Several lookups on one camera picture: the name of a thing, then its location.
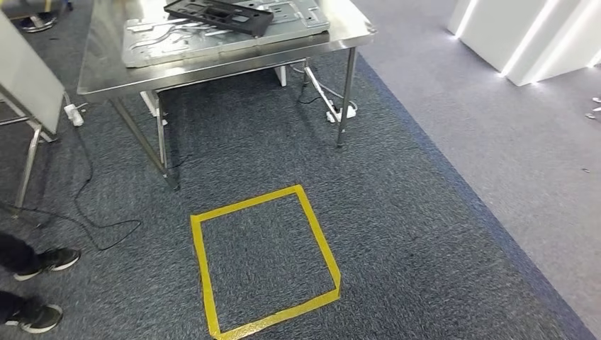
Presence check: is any black perforated plastic panel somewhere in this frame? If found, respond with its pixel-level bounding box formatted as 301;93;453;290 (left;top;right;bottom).
163;0;275;38

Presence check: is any wide stainless steel workbench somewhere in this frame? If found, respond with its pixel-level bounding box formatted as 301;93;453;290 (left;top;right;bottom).
76;0;378;191

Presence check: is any white power strip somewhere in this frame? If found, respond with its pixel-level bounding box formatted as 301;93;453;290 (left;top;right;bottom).
63;103;86;128
325;99;359;125

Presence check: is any stamped sheet metal panel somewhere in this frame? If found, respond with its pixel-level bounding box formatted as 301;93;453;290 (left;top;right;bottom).
120;0;331;69

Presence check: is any white lit stepped plinth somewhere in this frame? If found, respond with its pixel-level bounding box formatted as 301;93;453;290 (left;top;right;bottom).
446;0;601;89

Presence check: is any person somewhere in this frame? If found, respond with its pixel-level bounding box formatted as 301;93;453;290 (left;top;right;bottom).
0;232;82;335

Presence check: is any white board panel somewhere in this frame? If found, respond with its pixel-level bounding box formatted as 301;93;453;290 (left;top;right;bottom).
0;11;66;137

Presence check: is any chrome round stool base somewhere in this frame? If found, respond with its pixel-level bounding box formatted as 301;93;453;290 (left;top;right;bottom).
16;11;60;34

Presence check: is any black controller cable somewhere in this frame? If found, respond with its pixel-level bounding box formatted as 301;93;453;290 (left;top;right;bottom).
0;125;142;252

